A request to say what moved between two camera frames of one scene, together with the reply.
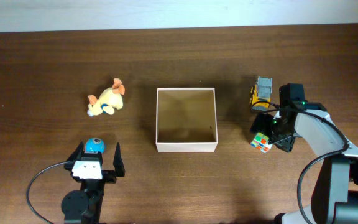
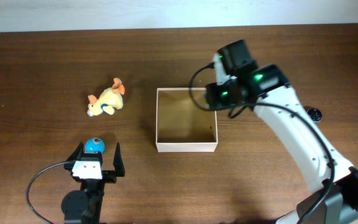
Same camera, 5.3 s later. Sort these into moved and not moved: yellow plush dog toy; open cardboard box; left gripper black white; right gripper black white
Moved: right gripper black white
Not moved: yellow plush dog toy; open cardboard box; left gripper black white
